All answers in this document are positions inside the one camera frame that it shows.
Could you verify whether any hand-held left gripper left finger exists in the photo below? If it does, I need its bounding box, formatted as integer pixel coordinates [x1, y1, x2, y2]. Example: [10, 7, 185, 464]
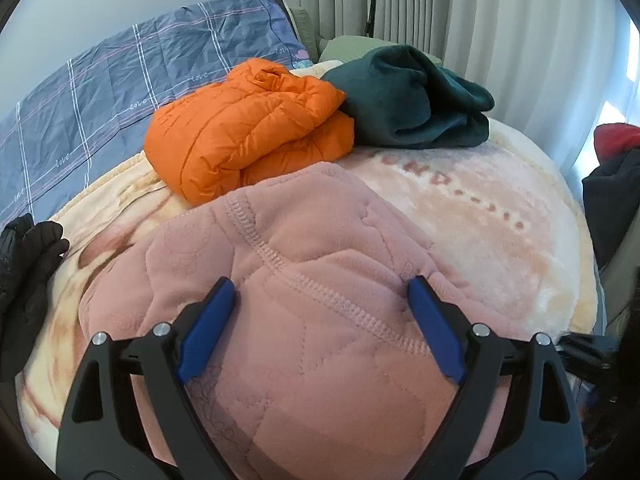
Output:
[56, 276, 237, 480]

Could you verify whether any pink quilted jacket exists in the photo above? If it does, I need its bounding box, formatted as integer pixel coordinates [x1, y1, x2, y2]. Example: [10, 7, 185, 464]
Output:
[77, 161, 507, 480]

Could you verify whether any black puffer jacket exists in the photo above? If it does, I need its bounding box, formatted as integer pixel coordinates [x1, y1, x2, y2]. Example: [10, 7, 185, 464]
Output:
[0, 213, 70, 386]

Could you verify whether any dark grey garment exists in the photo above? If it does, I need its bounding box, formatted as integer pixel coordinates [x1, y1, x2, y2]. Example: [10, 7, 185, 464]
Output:
[582, 147, 640, 270]

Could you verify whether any dark green fleece garment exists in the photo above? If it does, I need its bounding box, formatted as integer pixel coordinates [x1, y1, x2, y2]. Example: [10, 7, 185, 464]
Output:
[320, 44, 496, 150]

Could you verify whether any pale green pillow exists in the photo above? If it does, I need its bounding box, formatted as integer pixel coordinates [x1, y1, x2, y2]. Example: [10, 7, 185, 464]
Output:
[291, 6, 444, 67]

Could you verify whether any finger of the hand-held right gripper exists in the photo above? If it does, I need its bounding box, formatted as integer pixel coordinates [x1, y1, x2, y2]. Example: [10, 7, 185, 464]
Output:
[558, 332, 620, 367]

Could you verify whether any cream plush blanket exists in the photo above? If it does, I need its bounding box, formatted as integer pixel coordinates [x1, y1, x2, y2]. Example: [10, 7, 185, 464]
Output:
[14, 59, 602, 463]

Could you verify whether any red garment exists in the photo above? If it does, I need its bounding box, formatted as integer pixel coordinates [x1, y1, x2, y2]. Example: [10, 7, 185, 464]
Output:
[594, 123, 640, 162]

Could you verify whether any grey pleated curtain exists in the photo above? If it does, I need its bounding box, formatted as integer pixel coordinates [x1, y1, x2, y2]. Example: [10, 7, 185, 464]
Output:
[298, 0, 640, 176]

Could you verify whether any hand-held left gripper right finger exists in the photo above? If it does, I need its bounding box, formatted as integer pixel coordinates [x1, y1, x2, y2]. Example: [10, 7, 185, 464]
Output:
[407, 275, 587, 480]

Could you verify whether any orange puffer jacket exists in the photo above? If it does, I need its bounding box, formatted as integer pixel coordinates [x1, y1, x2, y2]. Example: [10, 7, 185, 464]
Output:
[143, 57, 356, 207]

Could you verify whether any blue plaid quilt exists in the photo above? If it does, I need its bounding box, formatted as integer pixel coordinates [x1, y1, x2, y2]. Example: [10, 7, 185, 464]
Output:
[0, 0, 313, 222]

